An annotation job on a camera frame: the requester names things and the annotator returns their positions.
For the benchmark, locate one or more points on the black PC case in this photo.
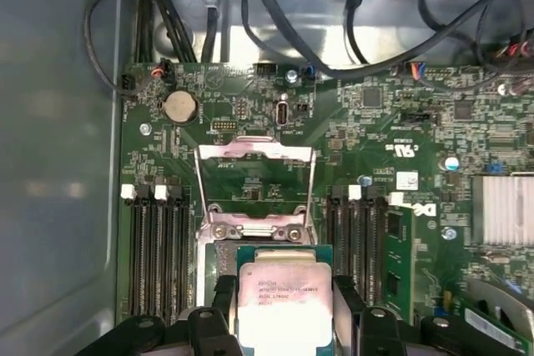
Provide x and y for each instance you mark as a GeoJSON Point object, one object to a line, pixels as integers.
{"type": "Point", "coordinates": [54, 164]}

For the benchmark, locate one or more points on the silver finned heatsink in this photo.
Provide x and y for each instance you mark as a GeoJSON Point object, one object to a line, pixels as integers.
{"type": "Point", "coordinates": [500, 210]}

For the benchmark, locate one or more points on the black RAM slot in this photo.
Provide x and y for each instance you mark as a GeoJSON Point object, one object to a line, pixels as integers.
{"type": "Point", "coordinates": [180, 247]}
{"type": "Point", "coordinates": [147, 247]}
{"type": "Point", "coordinates": [134, 247]}
{"type": "Point", "coordinates": [354, 239]}
{"type": "Point", "coordinates": [336, 239]}
{"type": "Point", "coordinates": [374, 247]}
{"type": "Point", "coordinates": [162, 247]}

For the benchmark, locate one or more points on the silver round capacitor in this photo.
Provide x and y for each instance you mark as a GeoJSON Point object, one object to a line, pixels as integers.
{"type": "Point", "coordinates": [451, 163]}
{"type": "Point", "coordinates": [366, 180]}

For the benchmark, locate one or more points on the white square sticker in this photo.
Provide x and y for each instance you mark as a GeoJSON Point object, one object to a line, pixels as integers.
{"type": "Point", "coordinates": [406, 181]}

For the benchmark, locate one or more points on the silver CPU chip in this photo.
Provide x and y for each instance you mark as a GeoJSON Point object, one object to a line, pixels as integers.
{"type": "Point", "coordinates": [283, 289]}

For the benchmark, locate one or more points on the CPU socket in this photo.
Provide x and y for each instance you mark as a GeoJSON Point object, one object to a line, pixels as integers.
{"type": "Point", "coordinates": [208, 264]}

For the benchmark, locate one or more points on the black square chip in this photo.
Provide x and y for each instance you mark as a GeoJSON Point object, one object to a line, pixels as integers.
{"type": "Point", "coordinates": [371, 97]}
{"type": "Point", "coordinates": [463, 110]}

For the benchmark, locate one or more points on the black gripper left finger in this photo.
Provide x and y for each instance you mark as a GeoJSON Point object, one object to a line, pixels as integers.
{"type": "Point", "coordinates": [204, 331]}

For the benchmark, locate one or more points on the silver motherboard screw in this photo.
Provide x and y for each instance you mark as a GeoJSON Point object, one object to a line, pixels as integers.
{"type": "Point", "coordinates": [145, 128]}
{"type": "Point", "coordinates": [291, 76]}
{"type": "Point", "coordinates": [448, 233]}

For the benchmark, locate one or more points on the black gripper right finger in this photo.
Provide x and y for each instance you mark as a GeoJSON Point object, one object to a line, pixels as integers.
{"type": "Point", "coordinates": [375, 331]}

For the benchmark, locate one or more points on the black fan connector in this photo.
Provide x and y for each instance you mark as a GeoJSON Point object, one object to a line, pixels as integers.
{"type": "Point", "coordinates": [127, 83]}

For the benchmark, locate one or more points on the green motherboard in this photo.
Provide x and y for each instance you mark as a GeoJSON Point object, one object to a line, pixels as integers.
{"type": "Point", "coordinates": [354, 135]}

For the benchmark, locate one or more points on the round coin battery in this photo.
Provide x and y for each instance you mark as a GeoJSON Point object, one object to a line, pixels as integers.
{"type": "Point", "coordinates": [179, 106]}

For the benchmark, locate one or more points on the green RAM stick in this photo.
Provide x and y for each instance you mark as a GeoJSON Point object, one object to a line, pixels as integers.
{"type": "Point", "coordinates": [398, 256]}

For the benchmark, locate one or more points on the internal USB port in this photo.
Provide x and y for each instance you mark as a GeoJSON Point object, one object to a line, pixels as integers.
{"type": "Point", "coordinates": [281, 113]}

